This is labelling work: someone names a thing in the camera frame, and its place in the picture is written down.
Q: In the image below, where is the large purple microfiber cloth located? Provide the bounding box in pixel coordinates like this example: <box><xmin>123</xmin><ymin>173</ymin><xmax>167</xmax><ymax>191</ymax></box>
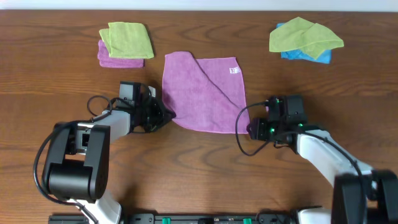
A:
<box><xmin>162</xmin><ymin>52</ymin><xmax>250</xmax><ymax>134</ymax></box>

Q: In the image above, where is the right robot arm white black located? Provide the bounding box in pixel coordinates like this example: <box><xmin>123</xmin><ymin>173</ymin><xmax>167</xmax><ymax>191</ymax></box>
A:
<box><xmin>247</xmin><ymin>118</ymin><xmax>397</xmax><ymax>224</ymax></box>

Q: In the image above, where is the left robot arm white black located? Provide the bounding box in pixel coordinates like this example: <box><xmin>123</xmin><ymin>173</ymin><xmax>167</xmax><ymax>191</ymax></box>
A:
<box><xmin>33</xmin><ymin>95</ymin><xmax>175</xmax><ymax>224</ymax></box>

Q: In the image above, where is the folded purple cloth left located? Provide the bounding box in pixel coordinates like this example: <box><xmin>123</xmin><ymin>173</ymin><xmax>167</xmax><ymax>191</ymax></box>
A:
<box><xmin>97</xmin><ymin>40</ymin><xmax>144</xmax><ymax>68</ymax></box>

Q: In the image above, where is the folded green cloth left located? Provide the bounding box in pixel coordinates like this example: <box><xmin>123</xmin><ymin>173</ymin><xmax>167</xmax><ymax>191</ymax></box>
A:
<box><xmin>99</xmin><ymin>22</ymin><xmax>154</xmax><ymax>59</ymax></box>

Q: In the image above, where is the crumpled green cloth right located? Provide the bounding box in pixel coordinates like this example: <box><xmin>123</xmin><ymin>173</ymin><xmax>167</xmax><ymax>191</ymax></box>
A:
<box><xmin>269</xmin><ymin>17</ymin><xmax>345</xmax><ymax>60</ymax></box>

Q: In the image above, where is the black right camera cable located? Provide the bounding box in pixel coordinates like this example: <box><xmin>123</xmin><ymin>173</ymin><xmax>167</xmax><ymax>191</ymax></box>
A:
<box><xmin>234</xmin><ymin>101</ymin><xmax>280</xmax><ymax>157</ymax></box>

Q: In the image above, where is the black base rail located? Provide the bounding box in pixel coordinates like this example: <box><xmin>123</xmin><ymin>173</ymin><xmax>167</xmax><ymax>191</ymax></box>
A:
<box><xmin>48</xmin><ymin>212</ymin><xmax>299</xmax><ymax>224</ymax></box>

